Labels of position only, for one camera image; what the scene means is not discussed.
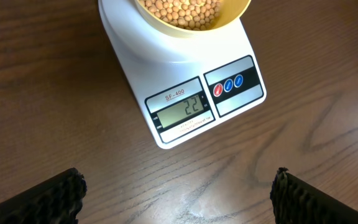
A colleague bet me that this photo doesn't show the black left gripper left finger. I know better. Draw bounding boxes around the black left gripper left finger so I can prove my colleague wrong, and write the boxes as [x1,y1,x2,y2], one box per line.
[0,168,87,224]

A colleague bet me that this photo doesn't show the yellow bowl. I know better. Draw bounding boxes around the yellow bowl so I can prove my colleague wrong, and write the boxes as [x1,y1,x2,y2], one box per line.
[135,0,250,38]

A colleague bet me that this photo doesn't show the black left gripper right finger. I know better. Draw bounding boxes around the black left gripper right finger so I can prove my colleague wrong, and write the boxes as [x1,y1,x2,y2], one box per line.
[270,167,358,224]

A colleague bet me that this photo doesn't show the soybeans in bowl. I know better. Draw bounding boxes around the soybeans in bowl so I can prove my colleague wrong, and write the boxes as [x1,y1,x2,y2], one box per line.
[137,0,223,31]

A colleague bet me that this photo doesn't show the white kitchen scale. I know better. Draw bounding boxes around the white kitchen scale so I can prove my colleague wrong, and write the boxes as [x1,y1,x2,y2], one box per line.
[98,1,267,149]

